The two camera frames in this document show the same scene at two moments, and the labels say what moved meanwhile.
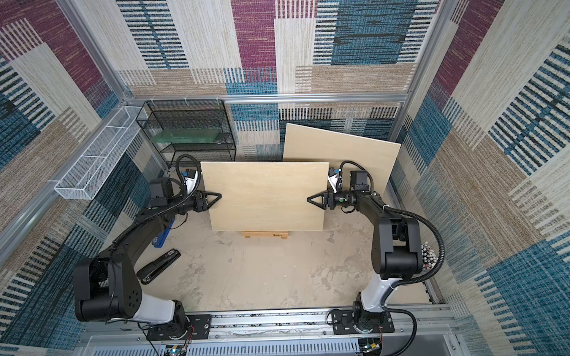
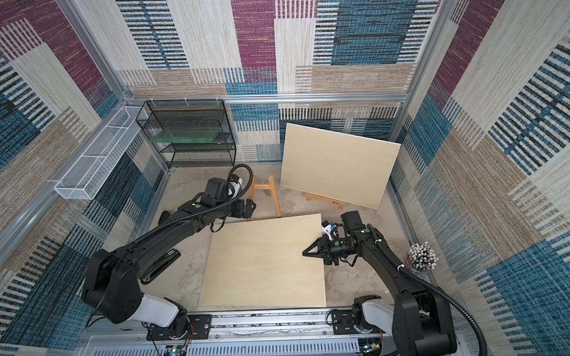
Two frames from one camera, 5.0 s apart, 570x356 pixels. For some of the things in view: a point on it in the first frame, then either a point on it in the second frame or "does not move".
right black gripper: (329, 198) -> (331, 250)
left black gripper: (202, 205) -> (240, 212)
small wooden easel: (249, 233) -> (271, 185)
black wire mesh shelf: (188, 126) does not move
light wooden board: (266, 196) -> (262, 263)
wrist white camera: (191, 179) -> (235, 184)
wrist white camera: (333, 177) -> (326, 229)
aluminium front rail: (276, 334) does not move
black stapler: (151, 270) does not move
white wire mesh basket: (82, 181) does not move
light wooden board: (307, 144) does not move
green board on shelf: (186, 135) does not move
